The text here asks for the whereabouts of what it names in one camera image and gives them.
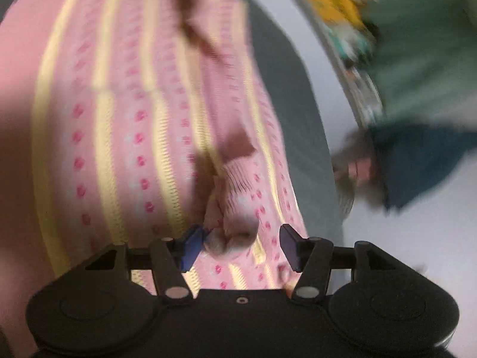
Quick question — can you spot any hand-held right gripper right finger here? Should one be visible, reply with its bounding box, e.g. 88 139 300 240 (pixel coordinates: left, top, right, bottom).
279 224 396 301

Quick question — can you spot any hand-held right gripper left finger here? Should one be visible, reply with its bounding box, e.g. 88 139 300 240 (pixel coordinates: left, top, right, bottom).
85 224 205 301

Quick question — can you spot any pink patterned knit sweater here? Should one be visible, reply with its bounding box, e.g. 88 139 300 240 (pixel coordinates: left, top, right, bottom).
0 0 311 344

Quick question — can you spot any round brown ribbed object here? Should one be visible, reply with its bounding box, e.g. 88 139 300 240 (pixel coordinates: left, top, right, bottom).
331 130 359 221

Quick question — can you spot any pink hanging cloth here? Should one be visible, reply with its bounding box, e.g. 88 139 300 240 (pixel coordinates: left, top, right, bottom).
346 156 374 181

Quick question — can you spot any dark teal hanging jacket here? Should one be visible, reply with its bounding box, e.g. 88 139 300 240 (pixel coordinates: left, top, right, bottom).
367 121 477 210

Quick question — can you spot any windowsill clutter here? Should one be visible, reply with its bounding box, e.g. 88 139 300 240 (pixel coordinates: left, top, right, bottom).
327 18 385 124

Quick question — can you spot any green curtain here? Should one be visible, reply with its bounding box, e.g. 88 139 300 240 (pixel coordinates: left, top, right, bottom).
356 0 477 127

